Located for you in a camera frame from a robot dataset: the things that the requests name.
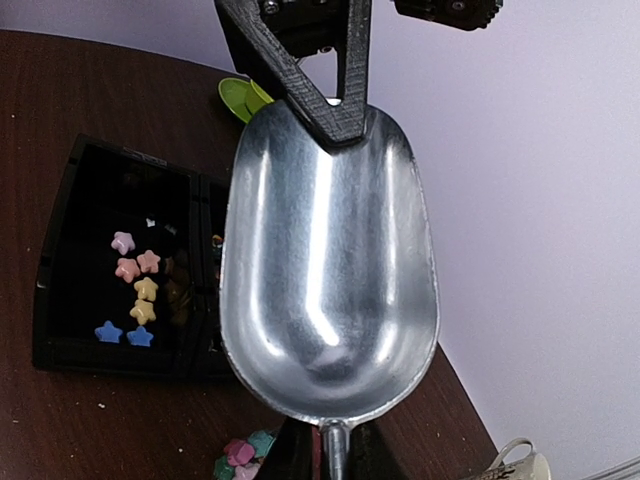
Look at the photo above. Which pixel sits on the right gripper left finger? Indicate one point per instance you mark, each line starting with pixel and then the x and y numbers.
pixel 294 455

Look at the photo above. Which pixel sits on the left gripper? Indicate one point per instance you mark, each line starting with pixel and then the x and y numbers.
pixel 256 33

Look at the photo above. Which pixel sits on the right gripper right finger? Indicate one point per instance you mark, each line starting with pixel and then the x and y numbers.
pixel 370 458

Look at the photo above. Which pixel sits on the clear plastic jar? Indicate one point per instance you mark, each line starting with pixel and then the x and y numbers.
pixel 242 458

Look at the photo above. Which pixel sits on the metal scoop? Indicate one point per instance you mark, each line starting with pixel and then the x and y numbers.
pixel 329 303

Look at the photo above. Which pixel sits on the pile of star candies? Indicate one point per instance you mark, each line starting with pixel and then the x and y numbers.
pixel 124 299

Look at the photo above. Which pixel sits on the black three-compartment candy tray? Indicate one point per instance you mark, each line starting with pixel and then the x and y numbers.
pixel 170 210

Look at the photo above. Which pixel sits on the green bowl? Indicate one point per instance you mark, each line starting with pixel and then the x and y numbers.
pixel 260 95

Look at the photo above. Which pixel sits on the green plate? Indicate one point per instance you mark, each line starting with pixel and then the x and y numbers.
pixel 240 97

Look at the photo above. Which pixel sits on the patterned ceramic mug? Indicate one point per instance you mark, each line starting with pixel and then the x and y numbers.
pixel 532 466

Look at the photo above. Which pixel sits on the pile of swirl lollipops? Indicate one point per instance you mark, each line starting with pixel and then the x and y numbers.
pixel 217 251

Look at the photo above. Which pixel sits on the right aluminium frame post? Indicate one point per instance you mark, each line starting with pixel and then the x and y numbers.
pixel 627 471

